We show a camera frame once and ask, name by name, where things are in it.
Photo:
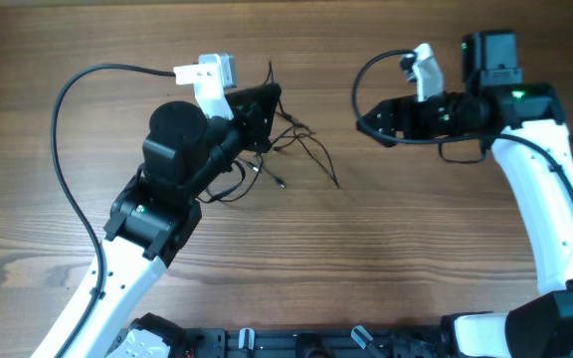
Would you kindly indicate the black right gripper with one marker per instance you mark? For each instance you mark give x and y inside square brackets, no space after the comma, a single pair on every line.
[402,117]

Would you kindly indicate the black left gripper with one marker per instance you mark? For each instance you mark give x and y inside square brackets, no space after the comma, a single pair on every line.
[254,118]

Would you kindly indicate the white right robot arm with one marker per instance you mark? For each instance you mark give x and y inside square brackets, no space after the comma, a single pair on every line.
[523,127]

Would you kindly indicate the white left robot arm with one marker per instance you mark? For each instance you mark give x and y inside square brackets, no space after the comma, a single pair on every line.
[157,211]

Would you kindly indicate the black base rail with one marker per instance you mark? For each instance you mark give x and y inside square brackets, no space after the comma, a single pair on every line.
[154,336]

